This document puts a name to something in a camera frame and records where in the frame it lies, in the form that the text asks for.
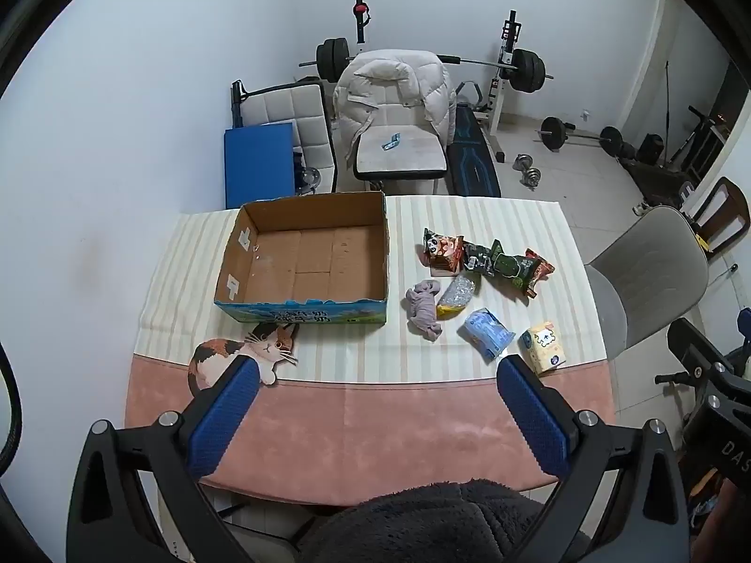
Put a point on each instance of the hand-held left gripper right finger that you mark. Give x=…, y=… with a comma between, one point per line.
x=531, y=416

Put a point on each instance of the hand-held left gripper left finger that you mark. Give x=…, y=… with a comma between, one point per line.
x=226, y=422

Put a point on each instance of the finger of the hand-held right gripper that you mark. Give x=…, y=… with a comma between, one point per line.
x=695, y=346
x=745, y=340

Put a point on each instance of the yellow tissue pack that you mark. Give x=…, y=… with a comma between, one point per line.
x=543, y=346

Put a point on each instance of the blue tissue packet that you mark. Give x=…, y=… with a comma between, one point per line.
x=484, y=331

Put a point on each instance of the silver and yellow packet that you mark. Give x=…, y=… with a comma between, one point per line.
x=456, y=296

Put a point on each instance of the red snack packet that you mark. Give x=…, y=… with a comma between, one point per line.
x=540, y=270

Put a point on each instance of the green snack packet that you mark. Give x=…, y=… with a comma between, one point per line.
x=510, y=267

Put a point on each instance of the mauve sock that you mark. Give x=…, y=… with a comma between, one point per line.
x=422, y=308

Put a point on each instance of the black snack packet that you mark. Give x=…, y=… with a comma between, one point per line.
x=478, y=258

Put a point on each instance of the cardboard box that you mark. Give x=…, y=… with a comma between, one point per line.
x=305, y=264

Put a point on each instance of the orange snack packet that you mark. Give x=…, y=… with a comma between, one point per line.
x=440, y=246

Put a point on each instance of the grey shell chair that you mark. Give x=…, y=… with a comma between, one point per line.
x=645, y=270

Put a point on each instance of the wooden chair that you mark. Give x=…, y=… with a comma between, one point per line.
x=727, y=205

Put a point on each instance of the dark fleece garment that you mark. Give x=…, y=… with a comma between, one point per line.
x=434, y=522

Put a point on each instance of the pair of white shoes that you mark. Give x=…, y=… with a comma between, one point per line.
x=641, y=209

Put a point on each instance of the pink card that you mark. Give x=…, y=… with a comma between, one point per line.
x=443, y=271

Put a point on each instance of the black scooter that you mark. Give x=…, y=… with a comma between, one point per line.
x=692, y=135

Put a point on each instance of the chrome dumbbell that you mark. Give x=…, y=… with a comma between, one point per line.
x=523, y=162
x=531, y=177

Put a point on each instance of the chrome weight plates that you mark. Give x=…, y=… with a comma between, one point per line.
x=309, y=179

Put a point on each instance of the small black barbell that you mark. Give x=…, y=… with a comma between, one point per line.
x=551, y=132

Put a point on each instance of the blue board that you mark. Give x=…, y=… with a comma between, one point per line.
x=258, y=164

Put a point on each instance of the black and blue weight bench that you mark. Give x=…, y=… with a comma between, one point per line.
x=469, y=152

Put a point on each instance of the white cushioned chair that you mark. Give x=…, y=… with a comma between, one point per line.
x=405, y=158

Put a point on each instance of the small blue packet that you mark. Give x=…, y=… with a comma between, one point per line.
x=390, y=142

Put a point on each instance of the white quilted chair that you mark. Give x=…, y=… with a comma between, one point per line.
x=293, y=111

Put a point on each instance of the racked black barbell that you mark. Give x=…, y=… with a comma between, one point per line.
x=528, y=70

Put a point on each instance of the white puffer jacket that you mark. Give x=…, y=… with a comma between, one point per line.
x=387, y=94

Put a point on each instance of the white barbell rack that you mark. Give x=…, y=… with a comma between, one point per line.
x=506, y=41

